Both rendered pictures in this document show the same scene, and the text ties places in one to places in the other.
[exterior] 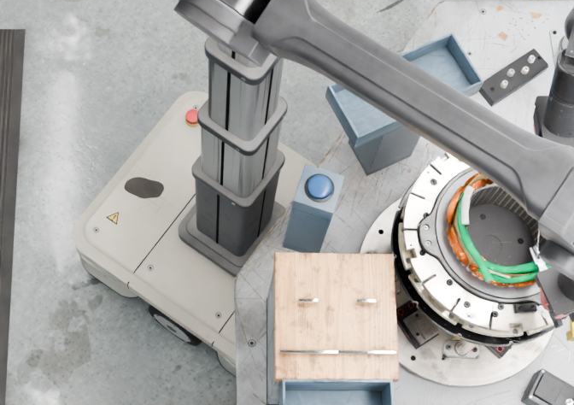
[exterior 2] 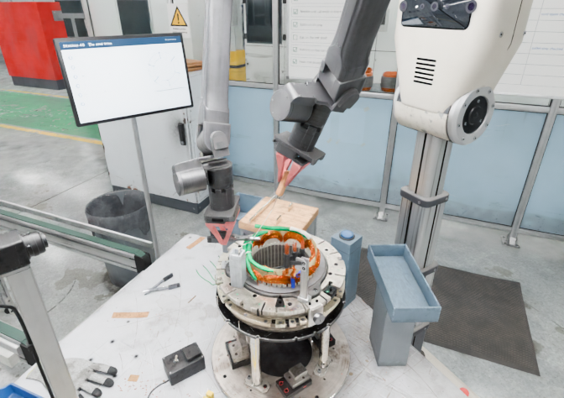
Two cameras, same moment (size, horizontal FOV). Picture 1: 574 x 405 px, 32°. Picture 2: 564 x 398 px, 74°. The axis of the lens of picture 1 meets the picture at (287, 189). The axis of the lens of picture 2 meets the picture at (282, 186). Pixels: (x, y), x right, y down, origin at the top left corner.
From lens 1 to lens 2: 1.65 m
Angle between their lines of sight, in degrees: 78
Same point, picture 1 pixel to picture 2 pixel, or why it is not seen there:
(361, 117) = (385, 264)
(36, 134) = (467, 361)
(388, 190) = (356, 343)
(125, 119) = not seen: outside the picture
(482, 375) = (223, 334)
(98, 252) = not seen: hidden behind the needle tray
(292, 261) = (311, 211)
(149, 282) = not seen: hidden behind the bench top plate
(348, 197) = (357, 323)
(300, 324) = (282, 206)
